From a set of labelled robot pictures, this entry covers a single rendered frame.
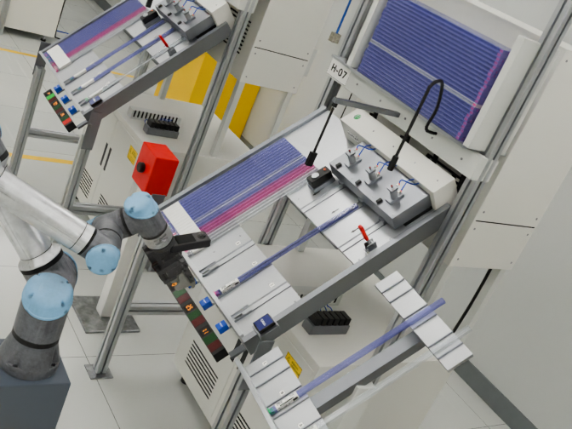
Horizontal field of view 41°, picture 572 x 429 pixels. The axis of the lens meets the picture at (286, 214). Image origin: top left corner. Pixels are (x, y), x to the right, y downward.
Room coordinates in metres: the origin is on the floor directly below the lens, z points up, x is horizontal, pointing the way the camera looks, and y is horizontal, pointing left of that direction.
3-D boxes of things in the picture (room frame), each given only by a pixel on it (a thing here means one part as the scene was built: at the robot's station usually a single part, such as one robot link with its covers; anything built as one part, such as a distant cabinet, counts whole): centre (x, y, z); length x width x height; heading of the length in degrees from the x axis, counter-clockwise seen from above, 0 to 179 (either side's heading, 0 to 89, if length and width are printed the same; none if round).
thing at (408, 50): (2.32, -0.24, 1.52); 0.51 x 0.13 x 0.27; 41
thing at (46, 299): (1.56, 0.45, 0.72); 0.13 x 0.12 x 0.14; 17
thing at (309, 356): (2.45, -0.29, 0.31); 0.70 x 0.65 x 0.62; 41
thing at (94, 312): (2.69, 0.53, 0.39); 0.24 x 0.24 x 0.78; 41
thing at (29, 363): (1.55, 0.45, 0.60); 0.15 x 0.15 x 0.10
